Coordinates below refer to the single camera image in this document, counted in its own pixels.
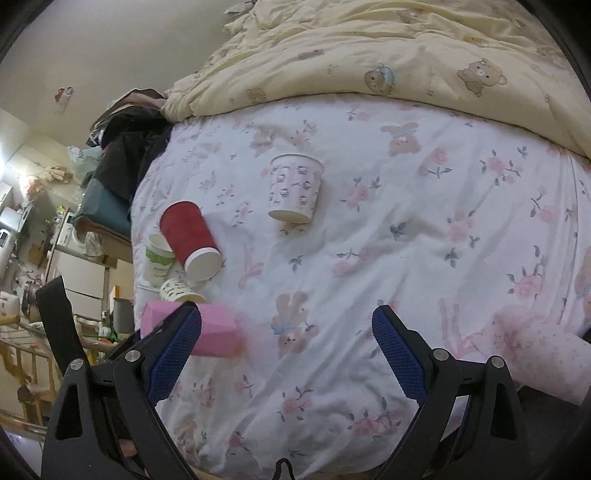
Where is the white refrigerator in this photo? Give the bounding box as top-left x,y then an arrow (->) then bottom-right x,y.
46,249 -> 110,320

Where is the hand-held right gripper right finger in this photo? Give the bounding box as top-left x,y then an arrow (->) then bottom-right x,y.
372,304 -> 532,480

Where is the white pink-print paper cup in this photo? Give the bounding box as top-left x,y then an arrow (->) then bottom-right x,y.
268,153 -> 324,225

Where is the pile of dark clothes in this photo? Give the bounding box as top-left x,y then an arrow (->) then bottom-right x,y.
90,88 -> 174,205

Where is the pink floral pillow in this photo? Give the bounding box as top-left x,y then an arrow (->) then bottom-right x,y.
493,308 -> 591,407

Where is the white green-label paper cup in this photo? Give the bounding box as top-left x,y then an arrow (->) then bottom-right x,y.
144,233 -> 176,287

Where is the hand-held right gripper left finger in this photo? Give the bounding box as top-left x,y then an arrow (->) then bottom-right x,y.
41,302 -> 204,480

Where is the grey bin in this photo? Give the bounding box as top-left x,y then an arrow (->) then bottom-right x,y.
113,298 -> 135,334

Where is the small white dark-print cup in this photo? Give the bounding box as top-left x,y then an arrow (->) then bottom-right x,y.
159,278 -> 206,304

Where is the red paper cup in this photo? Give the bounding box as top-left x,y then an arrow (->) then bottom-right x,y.
160,200 -> 224,282

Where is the white floral bed sheet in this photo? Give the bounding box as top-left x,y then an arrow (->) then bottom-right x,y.
129,95 -> 591,480

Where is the teal cushion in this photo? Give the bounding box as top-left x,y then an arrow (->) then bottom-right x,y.
75,178 -> 133,240

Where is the yellow bear-print blanket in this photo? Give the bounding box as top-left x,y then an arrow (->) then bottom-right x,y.
161,0 -> 591,163

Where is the pink box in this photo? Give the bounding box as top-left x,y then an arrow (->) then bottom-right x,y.
140,300 -> 241,357

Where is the wooden rack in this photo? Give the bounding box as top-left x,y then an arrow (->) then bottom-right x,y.
0,316 -> 63,437

